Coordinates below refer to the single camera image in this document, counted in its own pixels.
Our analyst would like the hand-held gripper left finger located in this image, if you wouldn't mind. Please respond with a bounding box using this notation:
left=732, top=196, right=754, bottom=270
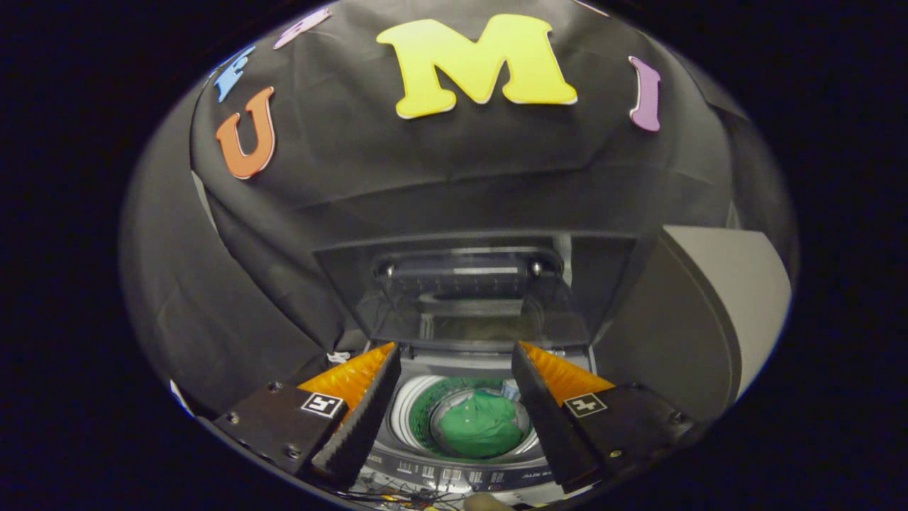
left=213, top=342, right=402, bottom=492

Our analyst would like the black backdrop cloth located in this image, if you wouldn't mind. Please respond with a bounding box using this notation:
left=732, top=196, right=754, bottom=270
left=119, top=0, right=799, bottom=419

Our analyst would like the green polo shirt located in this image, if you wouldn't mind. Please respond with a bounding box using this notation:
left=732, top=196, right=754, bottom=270
left=436, top=389, right=527, bottom=459

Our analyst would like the beige cabinet with dark top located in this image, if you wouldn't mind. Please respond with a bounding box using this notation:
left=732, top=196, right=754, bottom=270
left=592, top=226, right=793, bottom=424

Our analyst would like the dark washing machine lid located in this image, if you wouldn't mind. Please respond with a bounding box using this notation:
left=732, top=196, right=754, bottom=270
left=314, top=229, right=639, bottom=353

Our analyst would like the grey washing machine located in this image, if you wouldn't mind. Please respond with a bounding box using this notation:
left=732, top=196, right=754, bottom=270
left=340, top=341, right=598, bottom=495

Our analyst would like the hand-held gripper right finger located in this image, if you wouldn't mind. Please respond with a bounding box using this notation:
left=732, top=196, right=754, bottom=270
left=511, top=341, right=700, bottom=495

